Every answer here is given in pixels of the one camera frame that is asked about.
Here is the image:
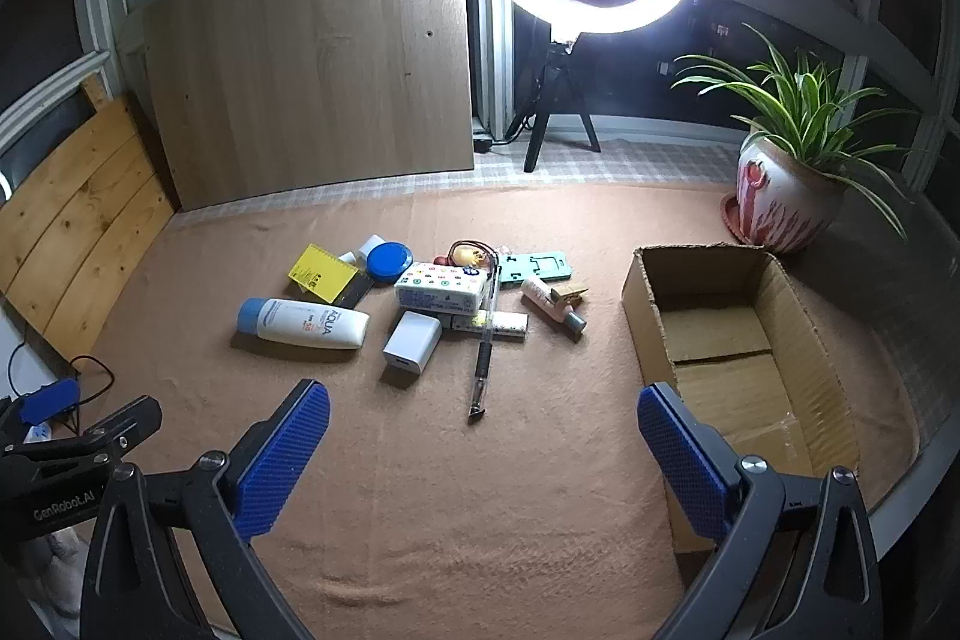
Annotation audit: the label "printed tissue pack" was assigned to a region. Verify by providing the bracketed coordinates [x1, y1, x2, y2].
[394, 262, 488, 315]

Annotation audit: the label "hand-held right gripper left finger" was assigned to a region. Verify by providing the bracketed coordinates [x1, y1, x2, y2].
[79, 377, 331, 640]

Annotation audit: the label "blue round tin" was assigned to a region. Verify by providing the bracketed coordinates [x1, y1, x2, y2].
[365, 241, 412, 281]

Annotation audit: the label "white sunscreen bottle blue cap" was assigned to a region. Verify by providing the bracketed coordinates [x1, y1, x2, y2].
[238, 297, 371, 351]

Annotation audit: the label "white and red flower pot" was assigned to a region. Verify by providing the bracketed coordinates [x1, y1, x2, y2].
[736, 126, 848, 255]

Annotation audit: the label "black cable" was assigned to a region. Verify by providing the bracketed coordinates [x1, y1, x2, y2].
[11, 340, 115, 416]

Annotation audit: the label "red pot saucer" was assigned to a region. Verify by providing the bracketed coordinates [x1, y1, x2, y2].
[720, 194, 751, 244]

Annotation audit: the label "cardboard box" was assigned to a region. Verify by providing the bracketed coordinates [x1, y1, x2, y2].
[621, 242, 860, 555]

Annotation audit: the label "white power adapter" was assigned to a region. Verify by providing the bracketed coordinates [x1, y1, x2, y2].
[382, 310, 443, 382]

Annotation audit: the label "large wooden board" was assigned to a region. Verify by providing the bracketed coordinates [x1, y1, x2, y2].
[142, 0, 477, 212]

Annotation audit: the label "black tripod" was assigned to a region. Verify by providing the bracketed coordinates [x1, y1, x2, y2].
[504, 36, 601, 172]

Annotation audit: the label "clear gel pen black grip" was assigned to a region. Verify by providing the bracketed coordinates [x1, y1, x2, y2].
[466, 254, 502, 423]

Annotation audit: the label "spider plant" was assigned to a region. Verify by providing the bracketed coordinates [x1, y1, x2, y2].
[671, 21, 935, 240]

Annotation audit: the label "blue plastic phone stand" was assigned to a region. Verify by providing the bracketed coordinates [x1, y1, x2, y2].
[496, 250, 575, 287]

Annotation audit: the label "red and yellow toy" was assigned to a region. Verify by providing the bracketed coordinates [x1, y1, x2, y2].
[435, 241, 500, 272]

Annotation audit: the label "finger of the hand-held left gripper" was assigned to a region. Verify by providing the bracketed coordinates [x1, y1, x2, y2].
[0, 377, 82, 431]
[0, 394, 163, 461]

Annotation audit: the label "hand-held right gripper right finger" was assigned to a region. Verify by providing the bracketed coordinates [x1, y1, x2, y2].
[637, 383, 882, 640]

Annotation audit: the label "printed white tube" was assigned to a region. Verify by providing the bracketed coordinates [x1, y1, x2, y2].
[442, 312, 528, 342]

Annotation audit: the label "pale pink bottle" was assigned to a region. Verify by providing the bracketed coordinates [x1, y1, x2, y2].
[520, 278, 587, 342]

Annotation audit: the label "white window frame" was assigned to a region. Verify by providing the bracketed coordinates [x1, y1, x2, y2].
[0, 0, 960, 176]

